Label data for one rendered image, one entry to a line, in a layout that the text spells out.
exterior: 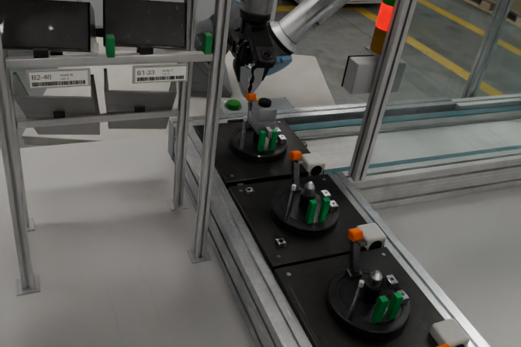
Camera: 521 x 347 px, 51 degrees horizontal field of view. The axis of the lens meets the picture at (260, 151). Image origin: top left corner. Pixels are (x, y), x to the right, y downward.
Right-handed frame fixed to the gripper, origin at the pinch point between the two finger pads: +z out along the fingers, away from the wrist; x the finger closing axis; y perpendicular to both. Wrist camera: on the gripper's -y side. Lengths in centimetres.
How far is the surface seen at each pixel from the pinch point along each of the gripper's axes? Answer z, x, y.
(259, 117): -0.6, 1.9, -11.9
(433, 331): 8, -8, -68
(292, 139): 9.1, -10.0, -7.9
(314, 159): 7.1, -9.7, -19.8
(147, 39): -25.5, 30.4, -26.0
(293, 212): 7.1, 3.1, -36.0
